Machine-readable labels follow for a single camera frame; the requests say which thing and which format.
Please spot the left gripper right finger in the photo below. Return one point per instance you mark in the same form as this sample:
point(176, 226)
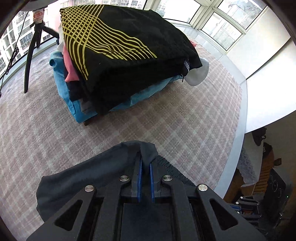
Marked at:
point(198, 212)

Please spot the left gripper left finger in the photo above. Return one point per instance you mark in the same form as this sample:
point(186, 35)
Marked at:
point(88, 217)

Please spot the dark grey trousers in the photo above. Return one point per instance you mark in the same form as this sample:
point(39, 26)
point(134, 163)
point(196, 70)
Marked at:
point(54, 191)

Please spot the white lace cloth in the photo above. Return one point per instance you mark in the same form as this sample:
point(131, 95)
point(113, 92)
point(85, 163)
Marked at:
point(250, 160)

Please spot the pink plaid table cloth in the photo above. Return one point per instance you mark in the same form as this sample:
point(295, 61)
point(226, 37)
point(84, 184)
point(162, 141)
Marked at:
point(192, 127)

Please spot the light blue garment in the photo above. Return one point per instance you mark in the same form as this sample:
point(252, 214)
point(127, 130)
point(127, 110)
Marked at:
point(83, 111)

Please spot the pink garment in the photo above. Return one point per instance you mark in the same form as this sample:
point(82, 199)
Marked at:
point(72, 74)

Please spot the black garment with yellow stripes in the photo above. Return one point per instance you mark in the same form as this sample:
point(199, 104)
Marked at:
point(118, 51)

